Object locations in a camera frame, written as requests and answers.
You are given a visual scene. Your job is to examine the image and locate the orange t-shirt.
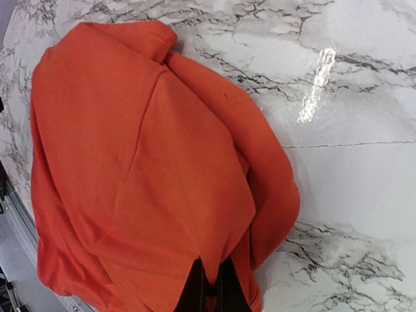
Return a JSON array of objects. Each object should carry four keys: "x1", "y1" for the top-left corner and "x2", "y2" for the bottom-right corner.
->
[{"x1": 31, "y1": 21, "x2": 300, "y2": 311}]

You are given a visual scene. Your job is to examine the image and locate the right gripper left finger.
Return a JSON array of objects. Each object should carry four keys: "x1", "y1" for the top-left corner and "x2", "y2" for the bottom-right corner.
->
[{"x1": 175, "y1": 259, "x2": 207, "y2": 312}]

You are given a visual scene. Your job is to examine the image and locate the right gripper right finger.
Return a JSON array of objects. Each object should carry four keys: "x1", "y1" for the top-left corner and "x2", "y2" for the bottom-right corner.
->
[{"x1": 215, "y1": 257, "x2": 252, "y2": 312}]

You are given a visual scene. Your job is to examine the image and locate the aluminium front frame rail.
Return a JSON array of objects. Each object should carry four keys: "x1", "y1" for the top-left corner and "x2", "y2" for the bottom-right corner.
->
[{"x1": 1, "y1": 166, "x2": 93, "y2": 311}]

